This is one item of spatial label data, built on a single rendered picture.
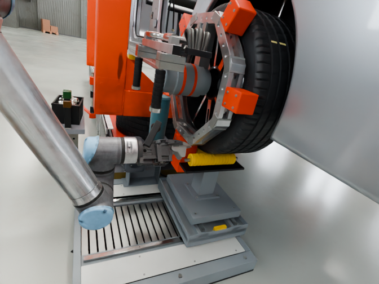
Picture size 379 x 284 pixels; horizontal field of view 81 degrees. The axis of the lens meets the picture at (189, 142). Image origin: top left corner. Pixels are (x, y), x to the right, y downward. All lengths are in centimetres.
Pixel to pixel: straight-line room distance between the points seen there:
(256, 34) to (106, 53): 81
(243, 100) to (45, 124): 54
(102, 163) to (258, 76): 58
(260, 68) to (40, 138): 66
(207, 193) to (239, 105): 71
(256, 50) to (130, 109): 87
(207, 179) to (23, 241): 94
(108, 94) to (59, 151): 84
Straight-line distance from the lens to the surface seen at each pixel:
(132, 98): 142
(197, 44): 80
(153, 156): 79
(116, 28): 136
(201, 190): 128
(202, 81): 98
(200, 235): 119
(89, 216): 69
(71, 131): 140
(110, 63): 137
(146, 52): 110
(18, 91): 57
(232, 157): 113
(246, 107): 76
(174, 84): 94
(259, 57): 83
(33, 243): 138
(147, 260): 116
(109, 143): 74
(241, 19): 86
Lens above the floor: 98
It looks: 22 degrees down
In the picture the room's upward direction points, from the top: 12 degrees clockwise
